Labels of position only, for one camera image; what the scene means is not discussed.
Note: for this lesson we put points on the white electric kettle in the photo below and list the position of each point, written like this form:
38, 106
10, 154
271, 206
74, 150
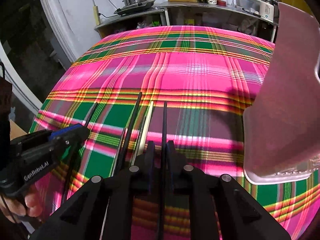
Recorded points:
269, 9

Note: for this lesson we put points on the person's left hand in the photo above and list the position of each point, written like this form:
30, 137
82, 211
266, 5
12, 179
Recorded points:
13, 209

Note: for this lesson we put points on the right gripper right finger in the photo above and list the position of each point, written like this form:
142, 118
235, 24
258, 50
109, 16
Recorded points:
176, 163

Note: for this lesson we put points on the black induction cooker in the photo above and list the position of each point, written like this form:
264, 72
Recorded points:
134, 8

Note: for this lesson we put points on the black chopstick on cloth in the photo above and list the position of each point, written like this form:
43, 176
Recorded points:
121, 157

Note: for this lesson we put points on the steel kitchen counter shelf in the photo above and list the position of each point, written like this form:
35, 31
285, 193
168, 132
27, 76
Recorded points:
196, 14

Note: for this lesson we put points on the white storage box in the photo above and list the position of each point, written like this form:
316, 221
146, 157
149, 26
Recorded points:
250, 6

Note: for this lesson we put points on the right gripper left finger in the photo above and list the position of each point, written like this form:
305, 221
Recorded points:
145, 162

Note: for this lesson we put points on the pink plaid tablecloth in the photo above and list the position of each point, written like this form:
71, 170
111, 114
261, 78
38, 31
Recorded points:
205, 76

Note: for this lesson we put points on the pink utensil holder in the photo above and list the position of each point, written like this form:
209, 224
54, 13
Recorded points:
281, 128

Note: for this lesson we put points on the cream chopstick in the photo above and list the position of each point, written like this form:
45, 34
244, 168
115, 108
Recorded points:
143, 134

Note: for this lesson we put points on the white power strip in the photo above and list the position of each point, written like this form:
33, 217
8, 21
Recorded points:
96, 15

